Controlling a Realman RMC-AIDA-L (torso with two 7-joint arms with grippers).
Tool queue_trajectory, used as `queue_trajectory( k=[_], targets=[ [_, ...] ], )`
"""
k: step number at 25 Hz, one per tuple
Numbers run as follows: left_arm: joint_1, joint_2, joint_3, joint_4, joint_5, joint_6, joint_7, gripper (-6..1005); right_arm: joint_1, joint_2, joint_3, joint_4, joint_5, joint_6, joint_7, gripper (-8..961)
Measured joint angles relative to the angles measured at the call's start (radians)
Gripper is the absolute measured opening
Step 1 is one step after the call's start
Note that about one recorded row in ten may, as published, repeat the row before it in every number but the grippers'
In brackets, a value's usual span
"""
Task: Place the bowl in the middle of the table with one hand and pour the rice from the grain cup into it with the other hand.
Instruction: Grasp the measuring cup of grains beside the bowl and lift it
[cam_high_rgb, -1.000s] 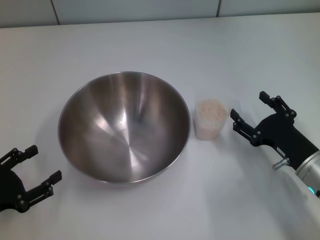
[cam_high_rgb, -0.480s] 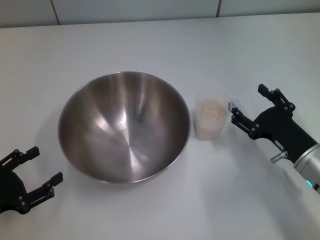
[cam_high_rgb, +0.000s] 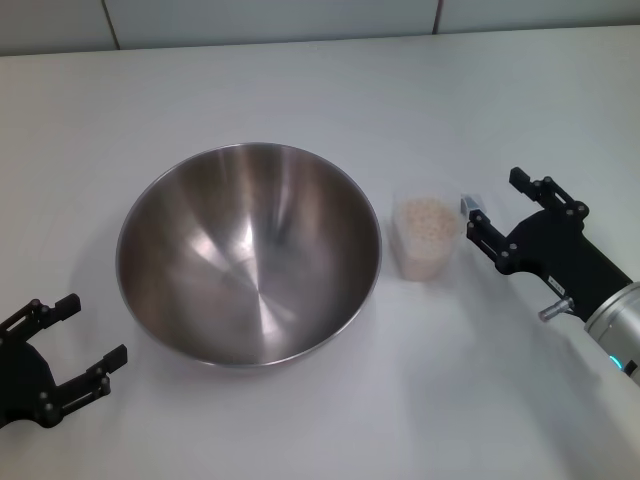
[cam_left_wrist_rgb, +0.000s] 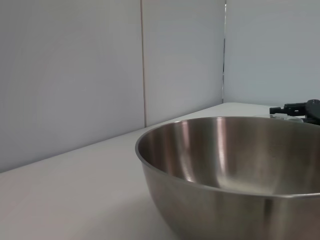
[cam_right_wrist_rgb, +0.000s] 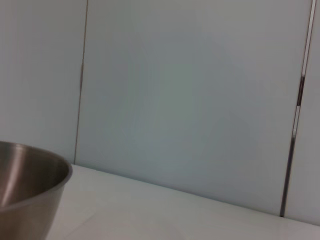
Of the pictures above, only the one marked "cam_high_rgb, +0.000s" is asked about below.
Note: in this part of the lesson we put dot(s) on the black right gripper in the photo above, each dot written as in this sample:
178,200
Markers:
560,250

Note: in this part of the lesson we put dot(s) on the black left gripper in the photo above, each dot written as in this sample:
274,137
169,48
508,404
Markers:
20,385

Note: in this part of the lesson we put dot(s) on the white rice grains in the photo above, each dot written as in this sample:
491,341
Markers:
430,222

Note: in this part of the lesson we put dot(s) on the clear plastic measuring cup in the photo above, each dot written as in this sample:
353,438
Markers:
425,272

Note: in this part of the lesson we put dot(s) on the stainless steel mixing bowl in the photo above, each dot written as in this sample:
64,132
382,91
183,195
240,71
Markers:
250,250

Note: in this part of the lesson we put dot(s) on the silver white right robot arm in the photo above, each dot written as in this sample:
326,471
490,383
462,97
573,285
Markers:
617,320

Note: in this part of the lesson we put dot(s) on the silver connector plug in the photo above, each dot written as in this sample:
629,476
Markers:
552,310

